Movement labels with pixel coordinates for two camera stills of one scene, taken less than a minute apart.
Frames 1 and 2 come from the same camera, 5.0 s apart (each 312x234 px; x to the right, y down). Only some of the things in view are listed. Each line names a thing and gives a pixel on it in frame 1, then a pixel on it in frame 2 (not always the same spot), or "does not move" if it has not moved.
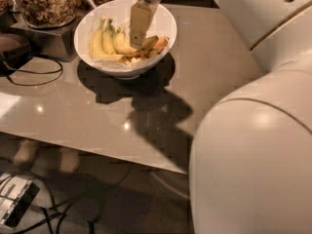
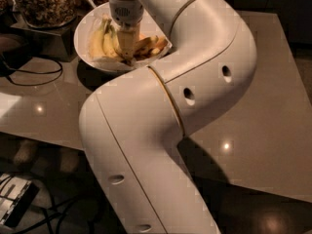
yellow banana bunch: x=107 y=42 does not move
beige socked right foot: x=69 y=160 does not move
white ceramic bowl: x=118 y=11 does not move
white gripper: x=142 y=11 → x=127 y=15
